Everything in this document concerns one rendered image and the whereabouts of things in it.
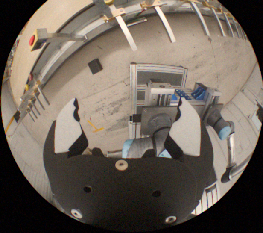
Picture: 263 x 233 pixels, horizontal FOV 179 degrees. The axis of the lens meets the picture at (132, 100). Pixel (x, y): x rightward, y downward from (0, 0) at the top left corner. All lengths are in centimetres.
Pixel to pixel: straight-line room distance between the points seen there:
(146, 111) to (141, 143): 17
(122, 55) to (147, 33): 50
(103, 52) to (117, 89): 65
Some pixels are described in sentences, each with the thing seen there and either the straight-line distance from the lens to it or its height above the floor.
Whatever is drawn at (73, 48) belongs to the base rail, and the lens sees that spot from 87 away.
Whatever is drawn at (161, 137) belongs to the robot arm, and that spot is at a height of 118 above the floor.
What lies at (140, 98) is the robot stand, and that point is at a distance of 141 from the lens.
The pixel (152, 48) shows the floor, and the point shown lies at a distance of 146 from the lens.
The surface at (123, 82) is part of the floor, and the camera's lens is 152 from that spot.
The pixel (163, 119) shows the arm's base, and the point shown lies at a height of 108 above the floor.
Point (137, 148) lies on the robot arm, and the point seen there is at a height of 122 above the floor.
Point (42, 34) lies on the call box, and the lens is 43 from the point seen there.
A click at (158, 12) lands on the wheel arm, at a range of 65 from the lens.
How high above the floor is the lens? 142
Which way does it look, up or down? 59 degrees down
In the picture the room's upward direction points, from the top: 178 degrees clockwise
